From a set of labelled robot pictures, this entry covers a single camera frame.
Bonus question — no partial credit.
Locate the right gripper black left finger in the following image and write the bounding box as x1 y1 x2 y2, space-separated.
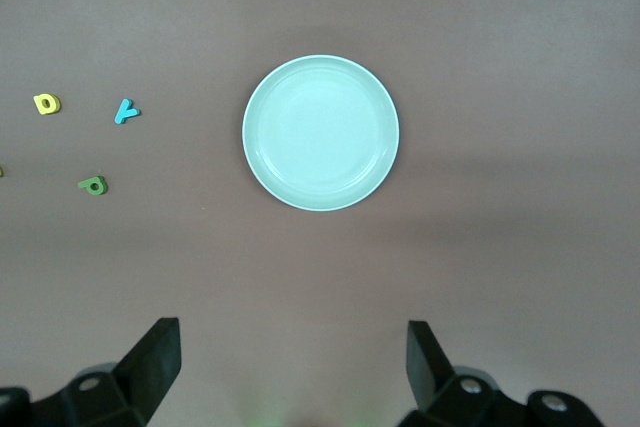
0 317 182 427

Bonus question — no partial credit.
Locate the yellow letter a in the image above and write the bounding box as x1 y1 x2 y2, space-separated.
32 93 63 116

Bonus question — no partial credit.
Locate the green letter p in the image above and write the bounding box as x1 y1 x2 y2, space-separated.
77 175 109 196

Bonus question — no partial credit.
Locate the pale green round plate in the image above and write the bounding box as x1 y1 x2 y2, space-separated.
241 53 401 213

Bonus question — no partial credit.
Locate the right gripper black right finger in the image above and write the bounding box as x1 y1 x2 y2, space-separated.
399 320 607 427

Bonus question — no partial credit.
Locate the teal letter y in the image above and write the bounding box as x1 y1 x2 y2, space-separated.
113 98 142 125

